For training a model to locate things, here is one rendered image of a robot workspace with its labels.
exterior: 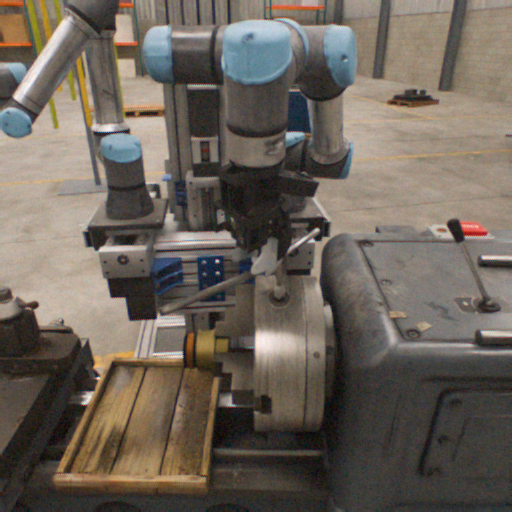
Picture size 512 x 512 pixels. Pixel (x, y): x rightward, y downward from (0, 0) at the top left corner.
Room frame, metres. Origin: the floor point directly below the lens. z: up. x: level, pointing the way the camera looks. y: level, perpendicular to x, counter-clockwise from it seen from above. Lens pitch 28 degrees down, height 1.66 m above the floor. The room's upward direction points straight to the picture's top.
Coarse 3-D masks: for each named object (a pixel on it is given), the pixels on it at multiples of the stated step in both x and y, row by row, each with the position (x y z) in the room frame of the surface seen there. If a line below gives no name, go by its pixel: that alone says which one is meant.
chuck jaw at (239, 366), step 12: (216, 360) 0.64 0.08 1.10; (228, 360) 0.64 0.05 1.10; (240, 360) 0.64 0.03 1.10; (252, 360) 0.64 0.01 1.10; (216, 372) 0.63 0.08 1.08; (228, 372) 0.60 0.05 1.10; (240, 372) 0.60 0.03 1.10; (252, 372) 0.60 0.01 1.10; (228, 384) 0.60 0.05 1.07; (240, 384) 0.57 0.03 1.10; (252, 384) 0.57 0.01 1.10; (240, 396) 0.56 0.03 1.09; (252, 396) 0.56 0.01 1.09; (264, 396) 0.54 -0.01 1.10; (264, 408) 0.54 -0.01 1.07
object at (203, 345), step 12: (192, 336) 0.69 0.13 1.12; (204, 336) 0.69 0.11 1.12; (216, 336) 0.70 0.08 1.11; (228, 336) 0.70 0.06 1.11; (192, 348) 0.67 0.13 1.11; (204, 348) 0.66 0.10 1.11; (216, 348) 0.67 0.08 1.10; (228, 348) 0.67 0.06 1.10; (192, 360) 0.66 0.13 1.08; (204, 360) 0.65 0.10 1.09
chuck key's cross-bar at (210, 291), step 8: (312, 232) 0.69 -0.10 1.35; (304, 240) 0.67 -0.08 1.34; (296, 248) 0.65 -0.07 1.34; (248, 272) 0.58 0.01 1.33; (232, 280) 0.55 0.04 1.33; (240, 280) 0.56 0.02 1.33; (208, 288) 0.52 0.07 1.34; (216, 288) 0.53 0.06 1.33; (224, 288) 0.54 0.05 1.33; (192, 296) 0.50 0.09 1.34; (200, 296) 0.50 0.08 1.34; (208, 296) 0.52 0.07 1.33; (168, 304) 0.47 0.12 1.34; (176, 304) 0.48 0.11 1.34; (184, 304) 0.48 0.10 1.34; (160, 312) 0.46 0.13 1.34; (168, 312) 0.46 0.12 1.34
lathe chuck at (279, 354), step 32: (256, 288) 0.69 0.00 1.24; (288, 288) 0.68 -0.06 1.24; (256, 320) 0.61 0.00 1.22; (288, 320) 0.61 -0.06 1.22; (256, 352) 0.57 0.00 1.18; (288, 352) 0.57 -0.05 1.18; (256, 384) 0.54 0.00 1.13; (288, 384) 0.54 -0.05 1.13; (256, 416) 0.54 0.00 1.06; (288, 416) 0.54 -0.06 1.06
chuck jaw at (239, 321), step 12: (240, 288) 0.75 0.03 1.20; (252, 288) 0.75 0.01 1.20; (240, 300) 0.73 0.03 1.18; (252, 300) 0.73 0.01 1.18; (228, 312) 0.72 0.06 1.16; (240, 312) 0.72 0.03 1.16; (252, 312) 0.72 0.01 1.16; (216, 324) 0.71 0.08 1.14; (228, 324) 0.71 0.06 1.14; (240, 324) 0.71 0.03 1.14; (252, 324) 0.71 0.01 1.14
